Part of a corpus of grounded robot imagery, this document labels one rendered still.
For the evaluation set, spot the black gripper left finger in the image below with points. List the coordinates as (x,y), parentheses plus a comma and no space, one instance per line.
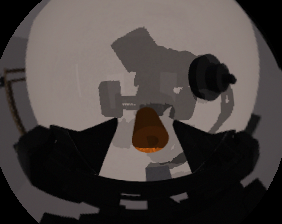
(90,144)

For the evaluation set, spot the black round pedestal with shaft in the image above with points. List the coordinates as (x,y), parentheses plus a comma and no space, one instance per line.
(208,77)

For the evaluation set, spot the orange cylinder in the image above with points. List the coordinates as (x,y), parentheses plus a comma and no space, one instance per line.
(149,134)

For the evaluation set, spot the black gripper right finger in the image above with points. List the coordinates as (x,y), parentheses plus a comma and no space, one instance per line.
(198,145)

